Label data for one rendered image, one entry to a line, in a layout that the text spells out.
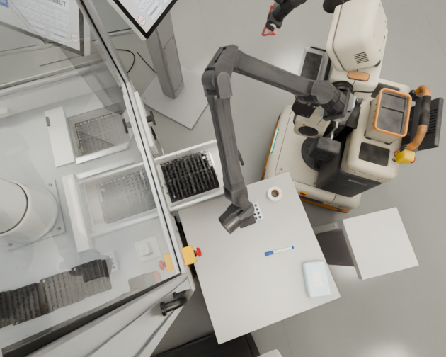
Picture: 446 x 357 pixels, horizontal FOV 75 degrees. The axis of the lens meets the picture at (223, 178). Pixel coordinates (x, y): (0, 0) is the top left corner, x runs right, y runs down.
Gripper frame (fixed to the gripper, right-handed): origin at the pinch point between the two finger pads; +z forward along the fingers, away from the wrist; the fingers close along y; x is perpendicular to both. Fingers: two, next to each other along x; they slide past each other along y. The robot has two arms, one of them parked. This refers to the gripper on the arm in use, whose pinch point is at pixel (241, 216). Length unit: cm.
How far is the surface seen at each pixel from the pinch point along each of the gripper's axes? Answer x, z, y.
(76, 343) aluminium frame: -29, -92, 13
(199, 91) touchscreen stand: 18, 92, -114
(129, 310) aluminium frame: -29, -77, 13
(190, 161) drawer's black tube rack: -11.8, 5.2, -31.5
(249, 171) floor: 31, 95, -38
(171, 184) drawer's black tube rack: -22.9, 5.2, -24.2
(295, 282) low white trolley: 14.3, 18.5, 34.9
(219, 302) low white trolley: -20.8, 18.8, 30.6
